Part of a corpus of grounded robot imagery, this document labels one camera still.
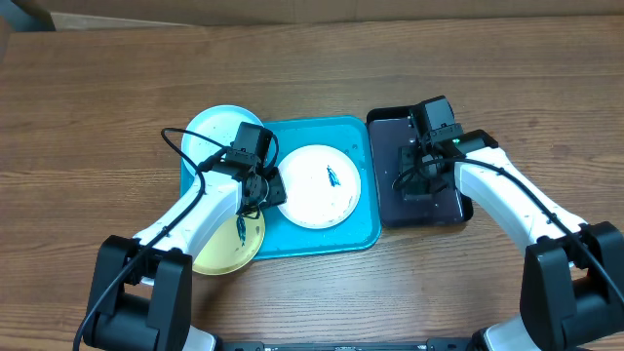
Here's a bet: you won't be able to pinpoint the black water tray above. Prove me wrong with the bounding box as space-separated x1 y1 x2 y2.
367 106 474 228

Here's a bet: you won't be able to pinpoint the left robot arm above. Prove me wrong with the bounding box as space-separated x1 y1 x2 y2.
72 148 286 350

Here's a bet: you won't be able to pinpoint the white plate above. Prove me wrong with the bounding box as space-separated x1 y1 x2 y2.
279 144 362 229

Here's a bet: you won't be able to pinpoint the light blue plate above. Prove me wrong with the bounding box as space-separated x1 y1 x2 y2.
181 104 263 165

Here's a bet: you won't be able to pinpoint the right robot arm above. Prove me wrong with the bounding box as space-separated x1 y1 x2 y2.
392 130 623 350

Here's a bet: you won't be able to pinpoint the green scrubbing sponge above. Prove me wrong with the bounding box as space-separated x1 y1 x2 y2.
402 179 431 202

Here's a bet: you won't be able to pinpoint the teal plastic tray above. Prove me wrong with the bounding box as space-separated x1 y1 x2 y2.
178 115 382 261

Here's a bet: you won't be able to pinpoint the yellow plate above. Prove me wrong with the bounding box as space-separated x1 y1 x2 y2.
192 214 265 276

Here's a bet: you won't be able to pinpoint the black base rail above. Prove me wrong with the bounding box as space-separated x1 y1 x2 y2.
214 337 486 351

